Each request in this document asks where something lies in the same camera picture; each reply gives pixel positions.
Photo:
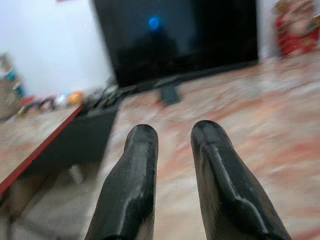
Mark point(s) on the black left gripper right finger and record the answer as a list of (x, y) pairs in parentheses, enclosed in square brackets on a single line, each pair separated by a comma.
[(225, 185)]

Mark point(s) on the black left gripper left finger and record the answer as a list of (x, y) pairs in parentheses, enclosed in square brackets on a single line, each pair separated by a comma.
[(132, 190)]

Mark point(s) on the low table with red edge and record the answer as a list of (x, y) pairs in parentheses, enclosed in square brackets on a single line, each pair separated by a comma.
[(50, 140)]

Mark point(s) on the black television stand foot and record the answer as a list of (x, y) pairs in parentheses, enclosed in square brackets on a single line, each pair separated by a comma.
[(170, 93)]

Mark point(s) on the orange ball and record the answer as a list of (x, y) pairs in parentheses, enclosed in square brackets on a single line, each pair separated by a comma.
[(75, 98)]

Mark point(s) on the black flat screen television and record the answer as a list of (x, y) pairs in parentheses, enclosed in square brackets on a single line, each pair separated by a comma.
[(180, 37)]

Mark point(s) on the red and gold idol statue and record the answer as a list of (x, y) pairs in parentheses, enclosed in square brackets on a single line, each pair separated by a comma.
[(296, 27)]

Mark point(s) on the red paper wall decoration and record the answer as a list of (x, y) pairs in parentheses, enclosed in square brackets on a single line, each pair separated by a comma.
[(61, 0)]

